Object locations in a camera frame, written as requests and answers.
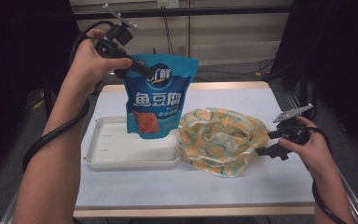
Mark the person's right hand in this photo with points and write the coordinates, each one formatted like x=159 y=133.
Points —
x=315 y=149

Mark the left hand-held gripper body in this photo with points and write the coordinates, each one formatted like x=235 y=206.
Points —
x=113 y=48

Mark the black metal stand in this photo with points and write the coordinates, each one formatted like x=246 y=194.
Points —
x=48 y=105

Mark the person's left hand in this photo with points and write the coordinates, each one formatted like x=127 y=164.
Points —
x=90 y=68

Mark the wooden table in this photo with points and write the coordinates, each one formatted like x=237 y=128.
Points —
x=199 y=211

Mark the pale blue table mat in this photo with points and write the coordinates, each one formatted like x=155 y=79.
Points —
x=183 y=186

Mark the black horizontal bar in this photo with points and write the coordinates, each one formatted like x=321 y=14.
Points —
x=214 y=11

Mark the yellow floor tape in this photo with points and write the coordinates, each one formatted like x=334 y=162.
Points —
x=38 y=104

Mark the black curtain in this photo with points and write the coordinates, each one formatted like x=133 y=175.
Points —
x=338 y=62
x=18 y=46

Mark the blue snack packet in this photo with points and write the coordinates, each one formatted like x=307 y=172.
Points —
x=158 y=102

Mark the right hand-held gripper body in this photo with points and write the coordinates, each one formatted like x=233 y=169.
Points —
x=296 y=133

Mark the white plastic tray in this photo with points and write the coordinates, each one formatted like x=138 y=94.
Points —
x=121 y=149

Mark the white wall socket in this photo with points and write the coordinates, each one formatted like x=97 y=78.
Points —
x=167 y=3

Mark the teal bag with orange print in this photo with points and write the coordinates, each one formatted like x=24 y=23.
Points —
x=220 y=140

